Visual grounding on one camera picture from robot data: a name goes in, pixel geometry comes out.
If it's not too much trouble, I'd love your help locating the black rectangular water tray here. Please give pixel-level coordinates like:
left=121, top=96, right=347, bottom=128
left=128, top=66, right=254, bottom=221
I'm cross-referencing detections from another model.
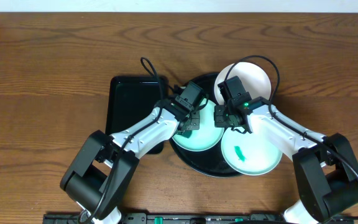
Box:
left=104, top=75, right=169, bottom=155

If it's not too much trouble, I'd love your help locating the mint plate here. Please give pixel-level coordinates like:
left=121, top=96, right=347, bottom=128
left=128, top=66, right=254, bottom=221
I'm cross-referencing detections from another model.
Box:
left=221, top=129, right=283, bottom=175
left=173, top=101, right=224, bottom=152

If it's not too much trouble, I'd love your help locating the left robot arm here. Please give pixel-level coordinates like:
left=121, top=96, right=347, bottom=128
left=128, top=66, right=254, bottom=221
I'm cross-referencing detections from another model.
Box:
left=60, top=96, right=206, bottom=223

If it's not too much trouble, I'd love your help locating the white plate top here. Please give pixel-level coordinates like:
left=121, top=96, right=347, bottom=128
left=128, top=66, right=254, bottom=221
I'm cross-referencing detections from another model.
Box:
left=214, top=62, right=272, bottom=105

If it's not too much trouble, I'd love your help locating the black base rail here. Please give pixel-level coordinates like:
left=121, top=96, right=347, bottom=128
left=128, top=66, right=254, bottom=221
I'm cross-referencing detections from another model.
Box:
left=42, top=213, right=355, bottom=224

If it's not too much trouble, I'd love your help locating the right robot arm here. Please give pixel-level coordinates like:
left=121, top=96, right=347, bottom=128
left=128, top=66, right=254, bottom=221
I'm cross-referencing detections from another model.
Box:
left=214, top=93, right=358, bottom=223

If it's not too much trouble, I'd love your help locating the mint plate bottom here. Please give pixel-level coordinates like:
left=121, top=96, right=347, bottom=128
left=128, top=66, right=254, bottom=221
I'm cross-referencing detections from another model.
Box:
left=221, top=129, right=283, bottom=175

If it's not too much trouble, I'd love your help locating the black round tray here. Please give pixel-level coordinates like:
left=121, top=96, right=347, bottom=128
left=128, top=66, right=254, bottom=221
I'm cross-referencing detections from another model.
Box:
left=169, top=73, right=242, bottom=178

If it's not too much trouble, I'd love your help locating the green scrubbing sponge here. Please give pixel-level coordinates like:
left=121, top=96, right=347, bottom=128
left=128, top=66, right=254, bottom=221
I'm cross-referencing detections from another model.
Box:
left=181, top=131, right=192, bottom=138

